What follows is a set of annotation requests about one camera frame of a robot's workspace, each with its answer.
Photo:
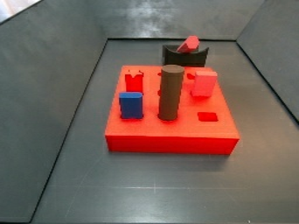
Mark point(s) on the red peg board base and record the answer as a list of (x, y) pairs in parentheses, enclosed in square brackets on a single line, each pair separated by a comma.
[(203, 130)]

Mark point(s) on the brown cylinder peg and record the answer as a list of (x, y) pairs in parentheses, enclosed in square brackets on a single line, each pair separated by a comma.
[(171, 87)]

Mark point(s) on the blue rounded peg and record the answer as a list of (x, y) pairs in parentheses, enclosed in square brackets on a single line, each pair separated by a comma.
[(131, 105)]

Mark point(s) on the black curved holder stand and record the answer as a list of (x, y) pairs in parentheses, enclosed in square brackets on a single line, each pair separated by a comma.
[(185, 59)]

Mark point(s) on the red rectangular peg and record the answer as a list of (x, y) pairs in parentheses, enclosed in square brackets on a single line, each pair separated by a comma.
[(204, 83)]

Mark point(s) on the red star peg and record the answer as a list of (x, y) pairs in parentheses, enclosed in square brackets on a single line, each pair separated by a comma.
[(133, 81)]

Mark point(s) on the red hexagon prism peg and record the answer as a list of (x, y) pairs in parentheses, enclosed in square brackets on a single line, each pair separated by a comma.
[(188, 45)]

